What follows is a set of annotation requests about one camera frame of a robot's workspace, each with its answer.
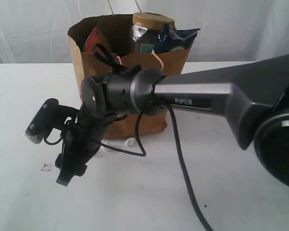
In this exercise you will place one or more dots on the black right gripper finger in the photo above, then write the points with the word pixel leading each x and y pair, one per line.
pixel 65 176

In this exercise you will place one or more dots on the brown paper shopping bag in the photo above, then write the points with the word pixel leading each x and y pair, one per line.
pixel 114 32

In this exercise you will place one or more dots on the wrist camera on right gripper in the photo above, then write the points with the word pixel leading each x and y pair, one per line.
pixel 50 116

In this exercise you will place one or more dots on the spaghetti packet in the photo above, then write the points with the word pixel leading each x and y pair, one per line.
pixel 170 39

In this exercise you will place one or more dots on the white backdrop curtain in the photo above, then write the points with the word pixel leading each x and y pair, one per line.
pixel 35 31

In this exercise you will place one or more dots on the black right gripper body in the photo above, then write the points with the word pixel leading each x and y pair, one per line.
pixel 82 142

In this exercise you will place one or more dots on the small clear plastic scrap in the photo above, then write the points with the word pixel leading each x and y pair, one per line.
pixel 46 167

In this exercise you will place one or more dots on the clear jar with gold lid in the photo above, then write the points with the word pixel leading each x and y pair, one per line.
pixel 145 30

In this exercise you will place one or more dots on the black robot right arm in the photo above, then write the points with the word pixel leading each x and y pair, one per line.
pixel 253 98

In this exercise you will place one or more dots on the brown kraft stand-up pouch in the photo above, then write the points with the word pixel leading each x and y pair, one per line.
pixel 96 36

